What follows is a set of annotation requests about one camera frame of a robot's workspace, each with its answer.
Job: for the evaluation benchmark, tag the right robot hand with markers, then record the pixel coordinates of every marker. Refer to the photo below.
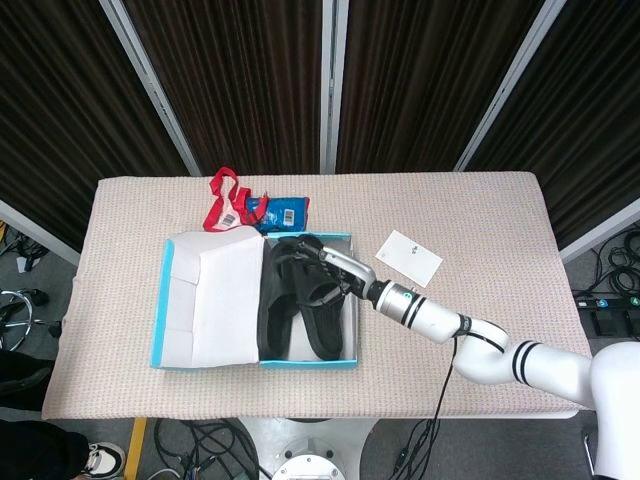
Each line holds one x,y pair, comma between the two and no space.
350,270

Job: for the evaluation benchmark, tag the black slipper with frayed tag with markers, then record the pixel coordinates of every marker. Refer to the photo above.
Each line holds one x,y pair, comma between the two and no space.
275,325

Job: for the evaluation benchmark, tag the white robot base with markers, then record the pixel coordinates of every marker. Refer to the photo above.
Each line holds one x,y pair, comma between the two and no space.
350,435

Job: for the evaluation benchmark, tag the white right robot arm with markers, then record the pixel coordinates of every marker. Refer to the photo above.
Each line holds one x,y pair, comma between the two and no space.
480,365

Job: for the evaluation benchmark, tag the beige cloth-covered table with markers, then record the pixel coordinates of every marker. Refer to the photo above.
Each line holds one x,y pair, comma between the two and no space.
400,200

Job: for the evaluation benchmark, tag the light blue cardboard shoe box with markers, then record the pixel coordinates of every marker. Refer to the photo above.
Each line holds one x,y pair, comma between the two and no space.
220,300

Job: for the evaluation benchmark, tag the white paper card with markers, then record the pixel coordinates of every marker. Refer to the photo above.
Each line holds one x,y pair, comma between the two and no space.
407,255

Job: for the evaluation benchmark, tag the blue plastic package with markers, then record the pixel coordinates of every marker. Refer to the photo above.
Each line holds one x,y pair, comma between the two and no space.
285,212

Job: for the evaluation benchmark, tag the black power strip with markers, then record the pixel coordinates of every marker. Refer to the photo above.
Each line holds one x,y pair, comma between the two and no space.
605,302

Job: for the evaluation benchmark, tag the yellow floor tape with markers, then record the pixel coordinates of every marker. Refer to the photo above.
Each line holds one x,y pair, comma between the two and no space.
135,445

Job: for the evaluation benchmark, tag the white and black sneaker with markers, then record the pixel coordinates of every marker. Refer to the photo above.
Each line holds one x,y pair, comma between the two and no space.
102,457

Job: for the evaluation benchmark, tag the chrome stool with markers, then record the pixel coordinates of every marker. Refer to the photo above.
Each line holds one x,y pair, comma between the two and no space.
26,312

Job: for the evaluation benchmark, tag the black trouser leg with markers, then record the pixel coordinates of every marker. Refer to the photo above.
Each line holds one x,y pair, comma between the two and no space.
35,450

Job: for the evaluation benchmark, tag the silver aluminium partition post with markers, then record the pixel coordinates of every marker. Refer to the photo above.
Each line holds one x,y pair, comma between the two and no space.
600,232
150,85
40,235
332,85
510,85

